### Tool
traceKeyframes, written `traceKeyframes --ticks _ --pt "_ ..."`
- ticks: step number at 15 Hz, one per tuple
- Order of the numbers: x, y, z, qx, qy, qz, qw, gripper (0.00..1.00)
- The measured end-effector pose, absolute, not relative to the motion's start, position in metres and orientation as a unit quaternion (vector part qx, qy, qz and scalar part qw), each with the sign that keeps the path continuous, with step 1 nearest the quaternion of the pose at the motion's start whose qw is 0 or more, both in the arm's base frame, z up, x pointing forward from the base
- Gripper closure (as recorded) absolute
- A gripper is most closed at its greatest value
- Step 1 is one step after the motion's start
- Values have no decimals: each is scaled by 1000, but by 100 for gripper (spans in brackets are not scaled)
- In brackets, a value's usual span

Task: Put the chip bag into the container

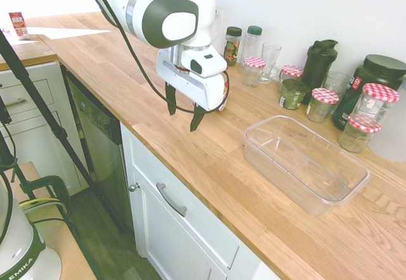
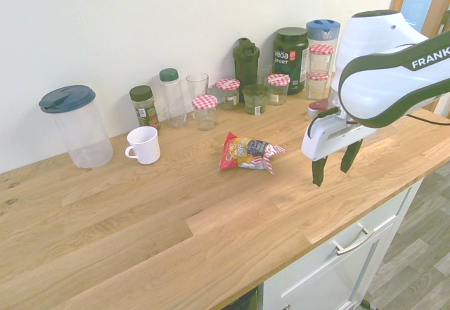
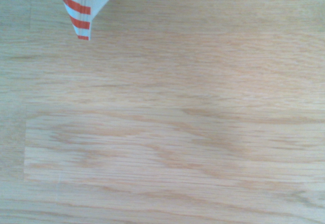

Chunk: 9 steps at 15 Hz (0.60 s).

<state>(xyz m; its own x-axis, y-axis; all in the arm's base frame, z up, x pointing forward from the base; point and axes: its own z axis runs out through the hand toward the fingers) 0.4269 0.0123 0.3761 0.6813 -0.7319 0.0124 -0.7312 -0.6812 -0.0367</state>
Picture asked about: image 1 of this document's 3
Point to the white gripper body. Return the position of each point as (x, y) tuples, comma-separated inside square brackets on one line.
[(187, 84)]

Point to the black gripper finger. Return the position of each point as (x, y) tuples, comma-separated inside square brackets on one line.
[(171, 100), (196, 119)]

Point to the red white chip bag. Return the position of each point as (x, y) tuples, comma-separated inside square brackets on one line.
[(226, 91)]

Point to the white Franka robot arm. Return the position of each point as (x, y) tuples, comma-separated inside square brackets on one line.
[(171, 16)]

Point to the clear rectangular plastic container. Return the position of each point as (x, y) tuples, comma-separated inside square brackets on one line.
[(317, 178)]

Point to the spice jar with dark lid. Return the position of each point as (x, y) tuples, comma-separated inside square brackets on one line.
[(232, 46)]

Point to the glass jar red checkered lid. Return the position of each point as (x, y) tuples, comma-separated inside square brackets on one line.
[(291, 72), (323, 105), (253, 70)]

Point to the clear bottle with green lid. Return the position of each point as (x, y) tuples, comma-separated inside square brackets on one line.
[(252, 43)]

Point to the black stainless dishwasher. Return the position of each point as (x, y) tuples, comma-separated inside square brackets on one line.
[(101, 146)]

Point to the tall clear drinking glass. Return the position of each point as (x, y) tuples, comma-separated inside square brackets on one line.
[(270, 59)]

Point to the silver cabinet knob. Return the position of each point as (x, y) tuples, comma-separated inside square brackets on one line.
[(134, 187)]

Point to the green contents glass jar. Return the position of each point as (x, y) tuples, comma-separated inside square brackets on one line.
[(293, 96)]

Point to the white kitchen cabinet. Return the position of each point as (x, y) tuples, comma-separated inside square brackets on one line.
[(177, 245)]

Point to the black tripod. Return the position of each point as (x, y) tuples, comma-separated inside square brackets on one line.
[(41, 102)]

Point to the white side cabinet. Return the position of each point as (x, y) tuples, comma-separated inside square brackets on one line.
[(41, 108)]

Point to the black shaker bottle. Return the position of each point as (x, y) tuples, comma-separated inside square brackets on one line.
[(318, 62)]

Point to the dark green C-clamp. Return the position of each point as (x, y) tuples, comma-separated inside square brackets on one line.
[(57, 186)]

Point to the short clear glass tumbler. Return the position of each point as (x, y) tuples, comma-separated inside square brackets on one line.
[(337, 81)]

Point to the faceted jar red checkered lid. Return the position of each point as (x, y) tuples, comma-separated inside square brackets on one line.
[(356, 137)]

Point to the small red carton box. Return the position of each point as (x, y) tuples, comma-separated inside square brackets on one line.
[(19, 26)]

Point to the large jar red checkered lid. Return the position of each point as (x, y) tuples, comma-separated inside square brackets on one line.
[(377, 100)]

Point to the brown robot stand board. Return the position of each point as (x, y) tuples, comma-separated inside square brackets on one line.
[(63, 248)]

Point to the large black supplement tub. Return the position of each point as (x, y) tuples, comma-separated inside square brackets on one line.
[(380, 70)]

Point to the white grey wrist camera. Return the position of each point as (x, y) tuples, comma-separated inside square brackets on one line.
[(207, 62)]

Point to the black camera stand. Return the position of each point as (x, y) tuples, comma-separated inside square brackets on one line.
[(9, 162)]

